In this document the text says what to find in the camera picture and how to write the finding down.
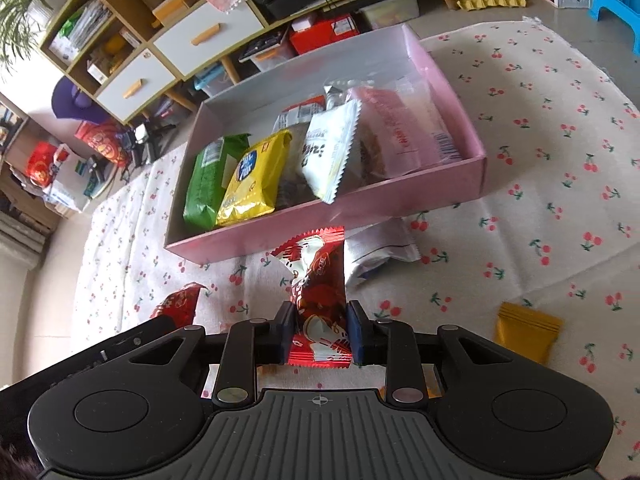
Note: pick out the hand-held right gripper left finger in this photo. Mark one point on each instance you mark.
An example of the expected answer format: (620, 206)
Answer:
(287, 332)

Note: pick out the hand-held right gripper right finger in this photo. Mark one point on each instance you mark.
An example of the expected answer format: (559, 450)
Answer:
(356, 335)

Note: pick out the pink cardboard box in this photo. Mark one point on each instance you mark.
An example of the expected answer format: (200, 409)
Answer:
(350, 210)

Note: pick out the yellow snack packet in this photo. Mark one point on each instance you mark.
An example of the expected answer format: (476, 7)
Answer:
(252, 180)

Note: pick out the white panda print packet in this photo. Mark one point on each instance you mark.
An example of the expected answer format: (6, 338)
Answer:
(327, 150)

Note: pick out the pink snack packet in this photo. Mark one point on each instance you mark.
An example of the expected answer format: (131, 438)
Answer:
(395, 130)

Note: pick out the clear blue print packet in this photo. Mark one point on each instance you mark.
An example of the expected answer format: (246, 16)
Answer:
(425, 102)

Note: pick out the silver blue snack packet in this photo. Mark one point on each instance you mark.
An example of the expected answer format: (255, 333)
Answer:
(375, 250)

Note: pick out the orange snack packet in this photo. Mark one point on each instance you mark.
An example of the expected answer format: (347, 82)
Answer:
(525, 332)

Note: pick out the green snack packet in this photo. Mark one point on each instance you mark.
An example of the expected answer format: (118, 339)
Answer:
(205, 185)

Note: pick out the red white plastic bag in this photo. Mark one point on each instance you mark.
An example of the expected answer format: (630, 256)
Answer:
(42, 165)

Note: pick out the cherry print cloth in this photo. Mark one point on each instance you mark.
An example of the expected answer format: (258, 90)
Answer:
(525, 210)

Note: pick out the red gift bag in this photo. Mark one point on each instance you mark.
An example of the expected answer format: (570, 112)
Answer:
(105, 142)

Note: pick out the red white snack packet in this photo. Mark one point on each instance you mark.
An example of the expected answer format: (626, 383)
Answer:
(300, 112)

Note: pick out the black tripod stand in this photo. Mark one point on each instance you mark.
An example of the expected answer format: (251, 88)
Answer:
(145, 142)

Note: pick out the purple cap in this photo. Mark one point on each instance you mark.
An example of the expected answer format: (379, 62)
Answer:
(65, 100)

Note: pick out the blue lidded plastic box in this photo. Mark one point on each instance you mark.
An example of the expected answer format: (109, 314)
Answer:
(212, 80)

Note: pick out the clear lidded storage container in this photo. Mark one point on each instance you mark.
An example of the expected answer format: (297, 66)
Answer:
(270, 55)

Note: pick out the small white drawer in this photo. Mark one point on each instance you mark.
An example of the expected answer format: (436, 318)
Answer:
(155, 72)

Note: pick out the red cardboard box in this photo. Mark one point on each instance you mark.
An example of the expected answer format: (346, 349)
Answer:
(320, 40)

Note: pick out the wide white drawer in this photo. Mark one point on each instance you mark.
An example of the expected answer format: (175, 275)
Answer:
(180, 55)

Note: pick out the clear storage bin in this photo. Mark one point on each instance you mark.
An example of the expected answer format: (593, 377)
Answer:
(392, 10)

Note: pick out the yellow wooden box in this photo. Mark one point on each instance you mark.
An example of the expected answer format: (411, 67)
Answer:
(172, 10)

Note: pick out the green potted plant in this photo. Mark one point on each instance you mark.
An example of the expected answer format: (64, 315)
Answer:
(20, 10)

